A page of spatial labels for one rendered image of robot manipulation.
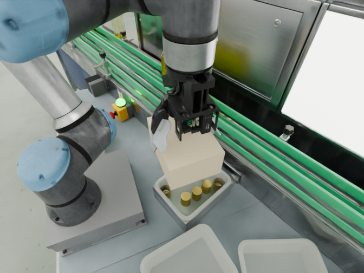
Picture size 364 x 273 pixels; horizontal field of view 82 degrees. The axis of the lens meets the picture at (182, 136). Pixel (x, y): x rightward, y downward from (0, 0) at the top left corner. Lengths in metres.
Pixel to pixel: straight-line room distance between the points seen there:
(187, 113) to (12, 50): 0.22
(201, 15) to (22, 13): 0.17
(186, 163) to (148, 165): 0.48
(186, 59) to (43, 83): 0.39
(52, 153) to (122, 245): 0.37
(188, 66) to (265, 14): 0.48
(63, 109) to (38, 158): 0.13
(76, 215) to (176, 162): 0.37
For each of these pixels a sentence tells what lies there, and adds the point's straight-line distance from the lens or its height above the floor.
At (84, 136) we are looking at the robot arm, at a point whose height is 1.06.
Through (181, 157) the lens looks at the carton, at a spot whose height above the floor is 1.13.
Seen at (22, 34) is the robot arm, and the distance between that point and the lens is 0.21.
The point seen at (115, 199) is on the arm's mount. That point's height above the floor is 0.85.
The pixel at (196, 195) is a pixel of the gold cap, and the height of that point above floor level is 0.81.
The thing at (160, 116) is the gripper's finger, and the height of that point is 1.21.
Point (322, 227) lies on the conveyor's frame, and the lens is 0.75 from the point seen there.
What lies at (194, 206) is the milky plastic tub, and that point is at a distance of 0.77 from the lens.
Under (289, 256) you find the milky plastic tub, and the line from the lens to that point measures 0.80.
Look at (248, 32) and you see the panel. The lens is 0.78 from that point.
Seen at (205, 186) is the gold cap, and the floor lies 0.81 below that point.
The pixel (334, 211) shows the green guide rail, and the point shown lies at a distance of 0.72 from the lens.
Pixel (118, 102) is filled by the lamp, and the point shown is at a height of 0.85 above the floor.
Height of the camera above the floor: 1.47
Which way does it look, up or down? 47 degrees down
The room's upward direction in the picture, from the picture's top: straight up
